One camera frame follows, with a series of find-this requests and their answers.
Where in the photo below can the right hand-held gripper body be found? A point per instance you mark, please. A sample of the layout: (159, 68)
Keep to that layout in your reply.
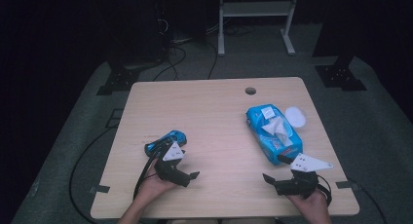
(300, 186)

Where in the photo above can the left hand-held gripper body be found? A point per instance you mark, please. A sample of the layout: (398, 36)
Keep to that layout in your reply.
(172, 172)

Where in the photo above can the blue wet wipes pack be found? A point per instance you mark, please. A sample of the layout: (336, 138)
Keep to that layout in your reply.
(264, 144)

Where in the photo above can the person's left hand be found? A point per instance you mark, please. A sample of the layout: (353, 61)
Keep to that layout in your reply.
(154, 188)

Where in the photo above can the person's right hand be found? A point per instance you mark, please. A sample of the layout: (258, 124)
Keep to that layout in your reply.
(313, 207)

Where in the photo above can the grey tape piece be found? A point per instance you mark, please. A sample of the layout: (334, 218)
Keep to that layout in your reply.
(99, 189)
(345, 185)

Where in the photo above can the black stand base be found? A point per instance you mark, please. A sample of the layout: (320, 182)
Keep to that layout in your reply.
(339, 76)
(118, 81)

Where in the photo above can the white metal stand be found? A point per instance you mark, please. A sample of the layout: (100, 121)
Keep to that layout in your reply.
(256, 8)

